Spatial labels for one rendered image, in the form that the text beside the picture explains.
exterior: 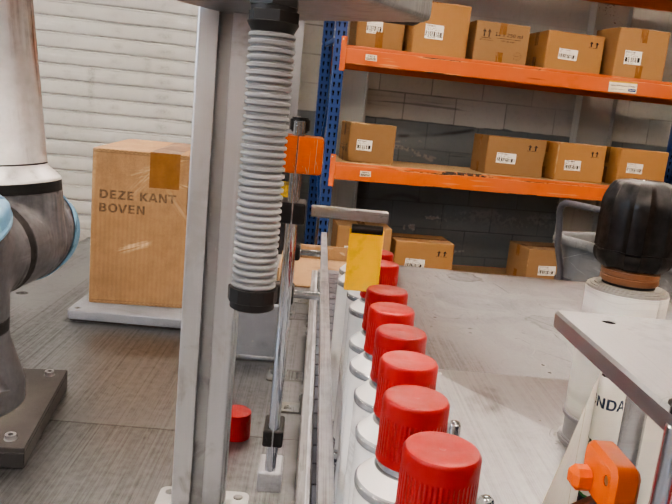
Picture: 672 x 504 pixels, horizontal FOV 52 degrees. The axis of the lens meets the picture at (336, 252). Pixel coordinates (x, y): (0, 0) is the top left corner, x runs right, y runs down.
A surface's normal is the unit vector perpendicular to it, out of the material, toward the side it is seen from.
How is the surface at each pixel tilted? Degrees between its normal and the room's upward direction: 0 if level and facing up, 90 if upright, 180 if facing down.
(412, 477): 90
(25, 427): 1
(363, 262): 90
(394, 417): 90
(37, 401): 1
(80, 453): 0
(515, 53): 91
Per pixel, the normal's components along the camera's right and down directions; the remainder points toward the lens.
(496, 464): 0.10, -0.97
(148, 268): 0.09, 0.21
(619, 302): -0.50, 0.17
